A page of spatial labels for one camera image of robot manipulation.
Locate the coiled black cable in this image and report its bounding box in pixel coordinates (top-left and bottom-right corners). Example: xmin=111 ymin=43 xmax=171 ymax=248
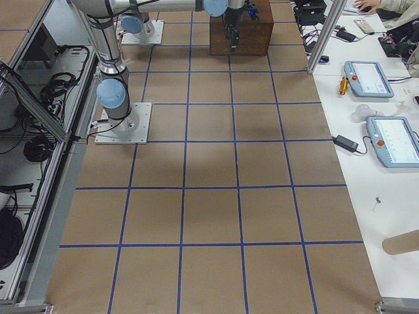
xmin=39 ymin=72 xmax=78 ymax=114

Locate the black power adapter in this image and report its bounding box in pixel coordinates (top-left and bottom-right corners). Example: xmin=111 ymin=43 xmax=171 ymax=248
xmin=332 ymin=135 xmax=359 ymax=152

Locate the white light bulb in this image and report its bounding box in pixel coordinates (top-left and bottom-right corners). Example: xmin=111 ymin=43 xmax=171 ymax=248
xmin=351 ymin=104 xmax=385 ymax=123

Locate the aluminium frame post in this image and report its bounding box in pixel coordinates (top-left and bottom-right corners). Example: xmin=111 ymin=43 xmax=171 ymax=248
xmin=307 ymin=0 xmax=346 ymax=74

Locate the small blue clip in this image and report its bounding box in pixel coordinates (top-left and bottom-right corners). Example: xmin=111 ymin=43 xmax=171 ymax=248
xmin=319 ymin=55 xmax=329 ymax=64

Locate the smartphone with patterned case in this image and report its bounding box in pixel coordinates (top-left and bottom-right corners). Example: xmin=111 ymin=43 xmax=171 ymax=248
xmin=354 ymin=19 xmax=374 ymax=34

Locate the lower blue teach pendant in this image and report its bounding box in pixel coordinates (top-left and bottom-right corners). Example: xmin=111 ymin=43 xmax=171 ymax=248
xmin=366 ymin=116 xmax=418 ymax=168

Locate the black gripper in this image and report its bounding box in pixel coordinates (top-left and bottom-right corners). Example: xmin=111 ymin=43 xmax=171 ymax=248
xmin=224 ymin=0 xmax=259 ymax=52

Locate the person hand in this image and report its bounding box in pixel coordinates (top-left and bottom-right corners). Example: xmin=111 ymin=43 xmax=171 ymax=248
xmin=354 ymin=0 xmax=382 ymax=14

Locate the gold cylinder tool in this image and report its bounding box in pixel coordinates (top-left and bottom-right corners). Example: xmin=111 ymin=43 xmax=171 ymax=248
xmin=339 ymin=77 xmax=348 ymax=96

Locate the dark wooden drawer cabinet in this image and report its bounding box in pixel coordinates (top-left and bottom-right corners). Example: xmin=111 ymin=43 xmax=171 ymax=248
xmin=209 ymin=1 xmax=274 ymax=56

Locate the cardboard tube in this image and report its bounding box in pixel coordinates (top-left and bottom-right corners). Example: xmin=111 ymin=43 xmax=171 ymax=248
xmin=382 ymin=230 xmax=419 ymax=255

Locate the blue teach pendant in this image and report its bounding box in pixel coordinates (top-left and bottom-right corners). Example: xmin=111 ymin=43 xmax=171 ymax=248
xmin=366 ymin=116 xmax=418 ymax=168
xmin=344 ymin=61 xmax=394 ymax=98

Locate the upper blue teach pendant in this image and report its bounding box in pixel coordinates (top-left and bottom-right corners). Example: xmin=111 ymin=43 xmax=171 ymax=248
xmin=344 ymin=61 xmax=394 ymax=98

